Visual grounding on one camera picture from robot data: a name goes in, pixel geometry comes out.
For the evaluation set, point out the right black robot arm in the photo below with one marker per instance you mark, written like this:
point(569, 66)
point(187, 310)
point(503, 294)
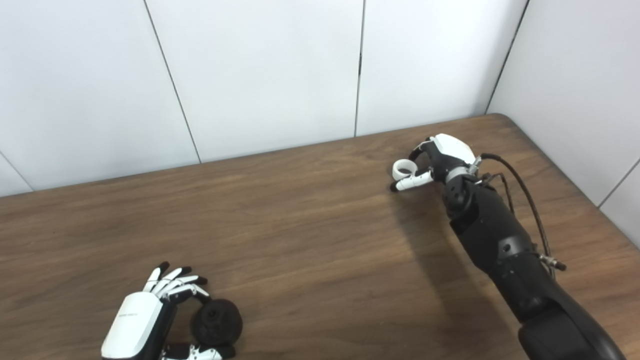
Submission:
point(500, 240)

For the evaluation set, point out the round black part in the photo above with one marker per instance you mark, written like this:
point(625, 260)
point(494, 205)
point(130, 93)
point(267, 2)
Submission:
point(220, 322)

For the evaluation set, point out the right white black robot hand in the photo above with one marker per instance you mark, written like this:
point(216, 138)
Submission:
point(452, 150)

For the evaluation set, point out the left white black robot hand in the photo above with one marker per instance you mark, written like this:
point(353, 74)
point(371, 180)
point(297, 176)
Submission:
point(132, 325)

